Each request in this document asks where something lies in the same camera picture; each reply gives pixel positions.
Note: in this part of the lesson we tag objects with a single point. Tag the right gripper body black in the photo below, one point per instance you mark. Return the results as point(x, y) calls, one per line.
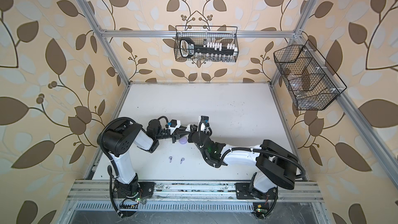
point(194, 133)

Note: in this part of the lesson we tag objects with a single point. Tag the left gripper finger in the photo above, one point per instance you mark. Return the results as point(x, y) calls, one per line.
point(182, 128)
point(177, 135)

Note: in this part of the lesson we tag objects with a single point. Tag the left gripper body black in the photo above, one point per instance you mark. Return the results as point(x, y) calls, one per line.
point(165, 134)

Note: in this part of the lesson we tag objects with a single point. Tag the purple earbud charging case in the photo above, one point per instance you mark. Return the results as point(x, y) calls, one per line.
point(183, 140)

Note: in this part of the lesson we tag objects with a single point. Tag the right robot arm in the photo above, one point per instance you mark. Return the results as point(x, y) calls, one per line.
point(278, 168)

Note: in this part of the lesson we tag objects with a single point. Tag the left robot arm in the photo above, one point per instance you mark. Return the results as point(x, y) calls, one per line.
point(120, 134)

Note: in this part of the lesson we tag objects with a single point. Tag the black tool with white parts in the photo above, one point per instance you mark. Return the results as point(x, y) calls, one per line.
point(205, 48)

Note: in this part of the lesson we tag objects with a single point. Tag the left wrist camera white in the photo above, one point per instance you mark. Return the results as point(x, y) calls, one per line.
point(174, 123)

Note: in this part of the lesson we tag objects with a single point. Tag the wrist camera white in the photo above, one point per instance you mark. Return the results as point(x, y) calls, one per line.
point(203, 123)
point(174, 123)

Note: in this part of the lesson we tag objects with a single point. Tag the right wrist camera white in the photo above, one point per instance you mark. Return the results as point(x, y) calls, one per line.
point(203, 123)

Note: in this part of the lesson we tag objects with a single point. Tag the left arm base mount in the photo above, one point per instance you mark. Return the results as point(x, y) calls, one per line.
point(133, 193)

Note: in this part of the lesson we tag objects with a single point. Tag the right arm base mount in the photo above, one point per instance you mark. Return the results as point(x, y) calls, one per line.
point(256, 193)

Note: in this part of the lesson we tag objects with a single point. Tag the black wire basket back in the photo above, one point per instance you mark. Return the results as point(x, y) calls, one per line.
point(225, 34)

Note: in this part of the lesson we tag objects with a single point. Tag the black wire basket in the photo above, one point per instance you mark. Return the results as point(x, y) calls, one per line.
point(312, 82)
point(225, 34)

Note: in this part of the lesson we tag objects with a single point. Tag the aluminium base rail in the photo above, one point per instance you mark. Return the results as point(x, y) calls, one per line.
point(213, 196)

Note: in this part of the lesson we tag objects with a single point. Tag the black wire basket right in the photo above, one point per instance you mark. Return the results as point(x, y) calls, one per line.
point(312, 82)

